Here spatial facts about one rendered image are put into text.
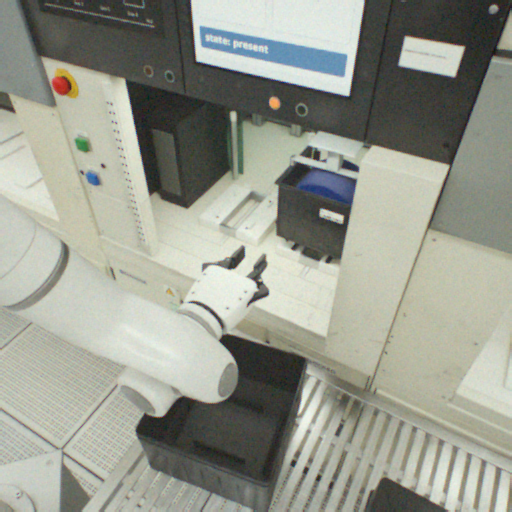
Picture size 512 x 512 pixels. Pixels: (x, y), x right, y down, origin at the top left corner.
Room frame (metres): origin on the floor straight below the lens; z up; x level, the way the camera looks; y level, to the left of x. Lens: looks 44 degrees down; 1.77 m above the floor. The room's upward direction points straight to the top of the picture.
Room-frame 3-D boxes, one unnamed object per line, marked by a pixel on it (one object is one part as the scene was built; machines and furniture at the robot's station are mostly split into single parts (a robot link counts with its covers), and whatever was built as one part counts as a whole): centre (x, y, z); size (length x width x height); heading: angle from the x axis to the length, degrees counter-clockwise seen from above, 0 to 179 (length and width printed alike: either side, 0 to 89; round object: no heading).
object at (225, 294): (0.48, 0.06, 1.19); 0.11 x 0.10 x 0.07; 151
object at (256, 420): (0.45, 0.05, 0.85); 0.28 x 0.28 x 0.17; 70
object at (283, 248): (0.96, -0.21, 0.89); 0.22 x 0.21 x 0.04; 150
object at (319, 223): (0.96, -0.21, 1.06); 0.24 x 0.20 x 0.32; 60
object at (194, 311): (0.43, 0.09, 1.19); 0.09 x 0.03 x 0.08; 61
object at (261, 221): (1.09, 0.03, 0.89); 0.22 x 0.21 x 0.04; 150
